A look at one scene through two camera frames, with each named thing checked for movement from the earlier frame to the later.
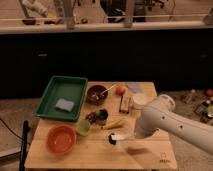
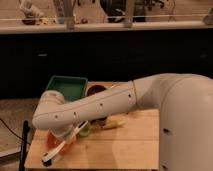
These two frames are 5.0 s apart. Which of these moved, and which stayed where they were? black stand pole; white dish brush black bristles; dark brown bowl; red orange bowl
Moved: white dish brush black bristles
Stayed: black stand pole; red orange bowl; dark brown bowl
